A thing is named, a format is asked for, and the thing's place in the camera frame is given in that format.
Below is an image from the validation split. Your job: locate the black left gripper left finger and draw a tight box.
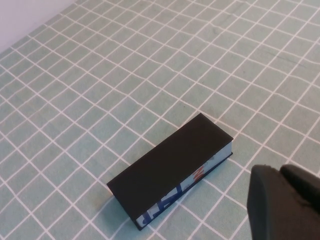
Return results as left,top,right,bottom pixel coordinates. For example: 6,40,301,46
245,164,320,240

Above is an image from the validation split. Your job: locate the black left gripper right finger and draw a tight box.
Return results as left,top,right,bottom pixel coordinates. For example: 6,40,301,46
279,164,320,215

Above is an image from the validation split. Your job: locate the black glasses case blue print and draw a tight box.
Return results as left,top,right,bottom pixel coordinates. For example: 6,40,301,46
106,112,235,231

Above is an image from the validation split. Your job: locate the green white grid tablecloth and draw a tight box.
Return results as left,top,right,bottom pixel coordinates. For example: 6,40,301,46
0,0,320,240

